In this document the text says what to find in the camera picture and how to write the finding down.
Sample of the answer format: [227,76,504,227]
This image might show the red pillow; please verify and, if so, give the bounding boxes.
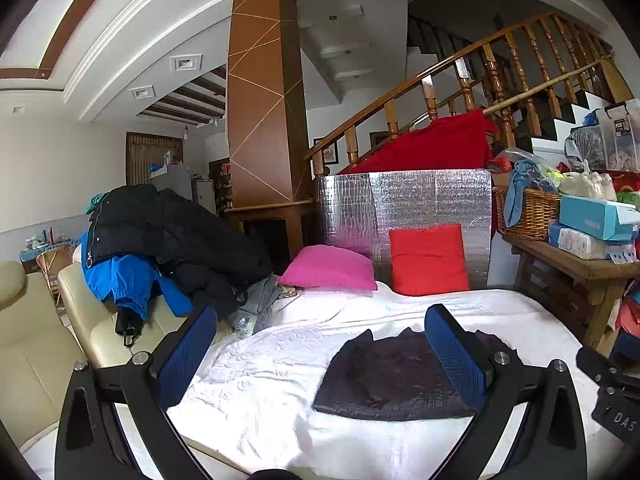
[388,224,471,297]

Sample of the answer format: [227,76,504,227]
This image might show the pink pillow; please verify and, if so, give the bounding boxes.
[277,245,378,292]

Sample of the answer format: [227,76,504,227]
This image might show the grey refrigerator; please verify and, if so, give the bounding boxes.
[150,164,193,201]

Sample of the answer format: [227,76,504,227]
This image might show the small cluttered table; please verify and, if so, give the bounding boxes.
[20,227,76,271]

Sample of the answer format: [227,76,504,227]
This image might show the blue cloth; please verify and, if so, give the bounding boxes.
[502,161,546,228]

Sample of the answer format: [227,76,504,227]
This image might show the wicker basket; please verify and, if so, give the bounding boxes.
[492,186,563,241]

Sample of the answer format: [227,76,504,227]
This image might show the white staircase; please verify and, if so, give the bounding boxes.
[530,90,616,161]

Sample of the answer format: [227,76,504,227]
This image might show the wooden table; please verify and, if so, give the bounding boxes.
[500,232,640,348]

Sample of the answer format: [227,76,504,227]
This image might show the blue jacket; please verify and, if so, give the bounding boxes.
[82,245,193,321]

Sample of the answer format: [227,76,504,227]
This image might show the red bag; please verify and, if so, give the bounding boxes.
[615,297,640,341]

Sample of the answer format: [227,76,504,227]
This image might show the dark plastic bag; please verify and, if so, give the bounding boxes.
[565,125,608,171]

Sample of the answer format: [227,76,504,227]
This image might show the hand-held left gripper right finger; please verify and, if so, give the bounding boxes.
[424,303,588,480]

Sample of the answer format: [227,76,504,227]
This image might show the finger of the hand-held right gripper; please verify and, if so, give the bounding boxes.
[575,346,623,386]

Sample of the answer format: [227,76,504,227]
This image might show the cream leather sofa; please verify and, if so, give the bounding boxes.
[0,257,236,451]

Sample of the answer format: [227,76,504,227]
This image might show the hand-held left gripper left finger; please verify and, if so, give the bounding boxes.
[54,304,219,480]

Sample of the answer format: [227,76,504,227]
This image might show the framed wall picture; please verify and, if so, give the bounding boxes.
[313,137,338,166]

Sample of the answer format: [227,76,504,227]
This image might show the silver foil insulation board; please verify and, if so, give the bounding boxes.
[315,169,493,291]

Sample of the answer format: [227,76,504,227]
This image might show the white tissue pack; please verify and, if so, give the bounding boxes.
[549,225,638,261]

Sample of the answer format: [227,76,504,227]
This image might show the black puffer coat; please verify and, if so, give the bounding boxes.
[87,185,273,321]

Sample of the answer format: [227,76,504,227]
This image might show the white bed sheet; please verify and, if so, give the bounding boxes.
[20,280,601,480]

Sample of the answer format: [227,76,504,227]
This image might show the clear plastic storage bin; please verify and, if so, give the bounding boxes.
[600,100,640,171]

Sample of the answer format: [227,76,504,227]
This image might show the teal cardboard box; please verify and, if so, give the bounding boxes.
[559,195,640,241]

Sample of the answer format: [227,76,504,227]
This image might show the wooden stair railing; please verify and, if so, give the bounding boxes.
[305,10,633,181]

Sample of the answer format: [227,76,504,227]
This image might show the black quilted jacket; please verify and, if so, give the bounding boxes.
[313,327,521,422]

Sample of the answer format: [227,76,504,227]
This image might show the grey garment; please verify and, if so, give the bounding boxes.
[230,275,301,336]

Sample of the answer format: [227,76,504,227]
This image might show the brown wooden pillar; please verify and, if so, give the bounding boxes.
[225,0,316,261]

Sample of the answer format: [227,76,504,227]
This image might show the red cloth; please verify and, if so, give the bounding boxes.
[340,110,501,176]

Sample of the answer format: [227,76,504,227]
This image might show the beige plastic bag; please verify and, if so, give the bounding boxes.
[559,160,618,202]

